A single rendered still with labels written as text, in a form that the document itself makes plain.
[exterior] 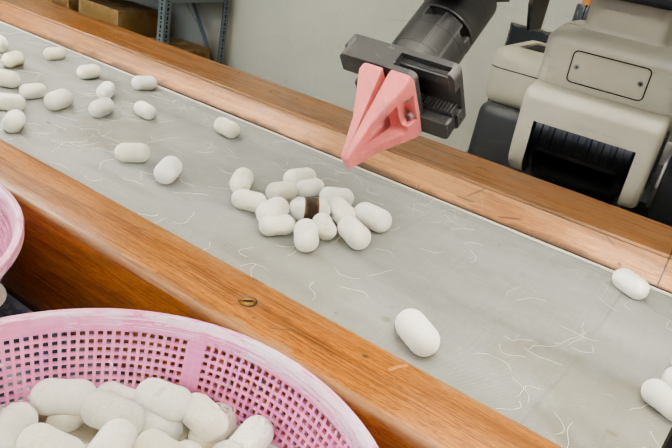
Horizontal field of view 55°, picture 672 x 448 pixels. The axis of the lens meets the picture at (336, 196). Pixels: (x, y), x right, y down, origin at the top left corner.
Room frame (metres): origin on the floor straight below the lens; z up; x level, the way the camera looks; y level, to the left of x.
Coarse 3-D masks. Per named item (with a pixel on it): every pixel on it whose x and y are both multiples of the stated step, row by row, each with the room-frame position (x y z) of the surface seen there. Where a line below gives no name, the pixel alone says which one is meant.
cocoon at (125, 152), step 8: (120, 144) 0.57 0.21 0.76; (128, 144) 0.57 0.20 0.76; (136, 144) 0.57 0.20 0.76; (144, 144) 0.58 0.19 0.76; (120, 152) 0.56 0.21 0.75; (128, 152) 0.56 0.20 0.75; (136, 152) 0.57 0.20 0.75; (144, 152) 0.57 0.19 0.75; (120, 160) 0.56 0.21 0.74; (128, 160) 0.56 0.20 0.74; (136, 160) 0.57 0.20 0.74; (144, 160) 0.57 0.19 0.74
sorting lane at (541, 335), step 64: (64, 64) 0.86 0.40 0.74; (0, 128) 0.59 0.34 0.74; (64, 128) 0.62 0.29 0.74; (128, 128) 0.66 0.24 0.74; (192, 128) 0.70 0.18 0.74; (256, 128) 0.75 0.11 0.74; (128, 192) 0.51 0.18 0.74; (192, 192) 0.53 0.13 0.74; (384, 192) 0.62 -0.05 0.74; (256, 256) 0.44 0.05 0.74; (320, 256) 0.46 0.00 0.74; (384, 256) 0.48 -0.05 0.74; (448, 256) 0.51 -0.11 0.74; (512, 256) 0.53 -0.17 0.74; (576, 256) 0.56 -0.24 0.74; (384, 320) 0.39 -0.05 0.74; (448, 320) 0.40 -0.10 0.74; (512, 320) 0.42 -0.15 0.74; (576, 320) 0.44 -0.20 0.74; (640, 320) 0.46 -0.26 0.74; (512, 384) 0.34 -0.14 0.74; (576, 384) 0.36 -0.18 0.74; (640, 384) 0.37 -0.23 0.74
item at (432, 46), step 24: (408, 24) 0.56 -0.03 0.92; (432, 24) 0.54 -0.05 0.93; (456, 24) 0.55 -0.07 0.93; (408, 48) 0.53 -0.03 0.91; (432, 48) 0.53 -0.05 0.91; (456, 48) 0.54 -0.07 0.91; (432, 72) 0.50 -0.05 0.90; (456, 72) 0.49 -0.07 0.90; (456, 96) 0.51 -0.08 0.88; (456, 120) 0.52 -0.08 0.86
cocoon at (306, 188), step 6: (306, 180) 0.57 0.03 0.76; (312, 180) 0.58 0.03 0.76; (318, 180) 0.58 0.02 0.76; (300, 186) 0.56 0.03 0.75; (306, 186) 0.56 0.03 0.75; (312, 186) 0.57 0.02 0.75; (318, 186) 0.57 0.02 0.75; (300, 192) 0.56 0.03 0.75; (306, 192) 0.56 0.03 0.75; (312, 192) 0.57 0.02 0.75; (318, 192) 0.57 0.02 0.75
